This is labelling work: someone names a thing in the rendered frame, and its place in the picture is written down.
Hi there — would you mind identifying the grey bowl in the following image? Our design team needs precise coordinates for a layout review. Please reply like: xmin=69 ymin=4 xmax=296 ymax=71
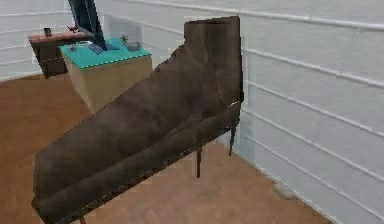
xmin=125 ymin=40 xmax=142 ymax=52

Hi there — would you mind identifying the dark brown sofa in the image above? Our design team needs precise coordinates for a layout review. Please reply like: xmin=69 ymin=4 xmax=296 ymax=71
xmin=31 ymin=15 xmax=245 ymax=224

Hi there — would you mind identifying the reddish brown wooden desk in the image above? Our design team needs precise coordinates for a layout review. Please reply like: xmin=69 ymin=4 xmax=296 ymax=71
xmin=27 ymin=31 xmax=94 ymax=80

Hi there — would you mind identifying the teal topped beige cabinet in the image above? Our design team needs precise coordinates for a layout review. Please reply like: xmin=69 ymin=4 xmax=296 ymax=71
xmin=59 ymin=37 xmax=154 ymax=115

